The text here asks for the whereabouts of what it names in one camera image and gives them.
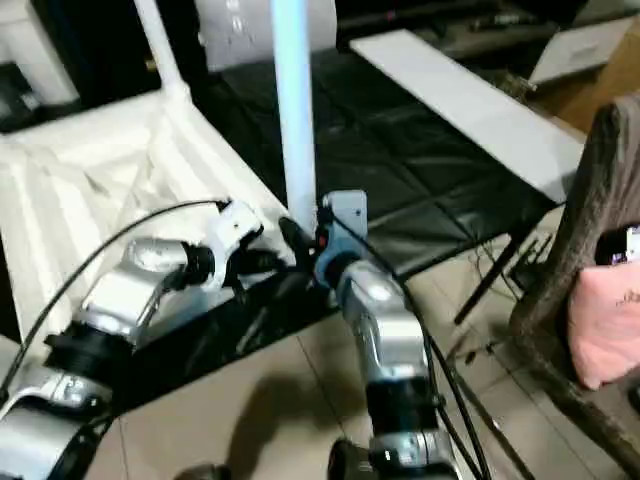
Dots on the white plastic table leg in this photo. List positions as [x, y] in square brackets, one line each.
[295, 125]
[160, 50]

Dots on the white plastic table top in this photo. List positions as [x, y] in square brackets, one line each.
[75, 175]

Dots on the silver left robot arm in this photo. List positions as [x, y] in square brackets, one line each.
[125, 300]

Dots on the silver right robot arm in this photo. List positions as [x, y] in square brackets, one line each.
[385, 325]

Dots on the black work mat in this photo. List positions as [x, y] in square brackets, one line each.
[400, 165]

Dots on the white flat board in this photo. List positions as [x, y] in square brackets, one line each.
[450, 90]

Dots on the dark left robot foot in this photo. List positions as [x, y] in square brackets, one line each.
[200, 472]

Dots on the grey printed cushion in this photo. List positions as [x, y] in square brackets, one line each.
[260, 30]

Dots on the black glossy low shelf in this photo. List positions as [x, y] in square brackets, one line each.
[475, 22]

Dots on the pink cushion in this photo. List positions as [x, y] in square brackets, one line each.
[605, 325]

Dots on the white glass-door cabinet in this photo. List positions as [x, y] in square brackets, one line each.
[30, 55]

